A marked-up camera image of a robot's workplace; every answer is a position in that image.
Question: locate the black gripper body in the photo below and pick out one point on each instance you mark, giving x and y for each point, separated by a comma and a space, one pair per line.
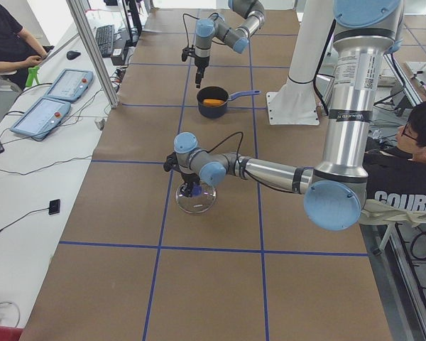
189, 177
200, 64

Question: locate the blue saucepan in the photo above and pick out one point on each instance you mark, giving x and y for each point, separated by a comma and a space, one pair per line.
214, 92

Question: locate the aluminium frame post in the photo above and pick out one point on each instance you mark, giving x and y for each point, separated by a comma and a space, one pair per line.
77, 11

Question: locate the blue teach pendant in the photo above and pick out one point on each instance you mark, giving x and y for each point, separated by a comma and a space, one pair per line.
70, 85
43, 116

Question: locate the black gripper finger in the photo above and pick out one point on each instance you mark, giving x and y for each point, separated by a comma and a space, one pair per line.
198, 77
186, 189

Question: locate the person in courage jacket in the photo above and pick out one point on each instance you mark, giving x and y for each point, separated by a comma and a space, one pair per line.
397, 175

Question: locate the near blue teach pendant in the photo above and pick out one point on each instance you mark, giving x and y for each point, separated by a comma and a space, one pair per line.
43, 116

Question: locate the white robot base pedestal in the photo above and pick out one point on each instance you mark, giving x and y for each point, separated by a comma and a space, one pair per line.
295, 102

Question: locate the person in black shirt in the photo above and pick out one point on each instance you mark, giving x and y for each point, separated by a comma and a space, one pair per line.
19, 49

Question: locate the glass pot lid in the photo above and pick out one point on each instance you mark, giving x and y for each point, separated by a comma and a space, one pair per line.
203, 198

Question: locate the far blue teach pendant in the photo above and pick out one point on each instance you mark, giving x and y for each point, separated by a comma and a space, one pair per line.
70, 85

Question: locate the black keyboard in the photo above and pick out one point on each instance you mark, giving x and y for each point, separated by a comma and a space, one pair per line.
104, 37

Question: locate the green clamp stand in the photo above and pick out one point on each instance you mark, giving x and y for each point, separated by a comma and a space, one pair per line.
32, 78

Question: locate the black computer mouse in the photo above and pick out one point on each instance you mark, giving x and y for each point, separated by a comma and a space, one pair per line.
72, 54

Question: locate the yellow corn cob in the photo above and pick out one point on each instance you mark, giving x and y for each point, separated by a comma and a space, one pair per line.
213, 103

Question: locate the white chair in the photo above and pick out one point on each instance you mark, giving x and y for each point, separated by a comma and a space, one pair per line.
377, 213

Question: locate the small black square device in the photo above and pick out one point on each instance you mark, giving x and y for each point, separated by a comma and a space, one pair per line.
54, 207

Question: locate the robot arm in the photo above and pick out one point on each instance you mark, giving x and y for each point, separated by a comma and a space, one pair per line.
334, 191
215, 26

